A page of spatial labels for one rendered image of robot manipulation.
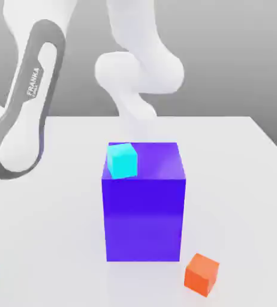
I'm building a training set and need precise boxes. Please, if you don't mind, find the small orange cube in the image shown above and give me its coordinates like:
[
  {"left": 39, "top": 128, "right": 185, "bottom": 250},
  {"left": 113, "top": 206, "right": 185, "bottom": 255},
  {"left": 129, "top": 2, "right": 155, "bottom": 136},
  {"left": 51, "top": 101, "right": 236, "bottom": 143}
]
[{"left": 183, "top": 253, "right": 220, "bottom": 298}]

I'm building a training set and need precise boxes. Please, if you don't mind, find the large blue box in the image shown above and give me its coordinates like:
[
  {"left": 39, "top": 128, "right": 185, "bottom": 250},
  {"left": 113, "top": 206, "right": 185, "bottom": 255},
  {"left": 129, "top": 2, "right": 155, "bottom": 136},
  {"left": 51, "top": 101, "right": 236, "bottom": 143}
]
[{"left": 101, "top": 142, "right": 186, "bottom": 263}]

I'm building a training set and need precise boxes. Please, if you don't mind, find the small cyan cube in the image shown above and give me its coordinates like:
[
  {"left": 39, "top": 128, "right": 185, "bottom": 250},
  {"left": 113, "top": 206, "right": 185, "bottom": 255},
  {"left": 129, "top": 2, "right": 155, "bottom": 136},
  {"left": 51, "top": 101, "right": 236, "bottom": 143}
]
[{"left": 106, "top": 143, "right": 139, "bottom": 180}]

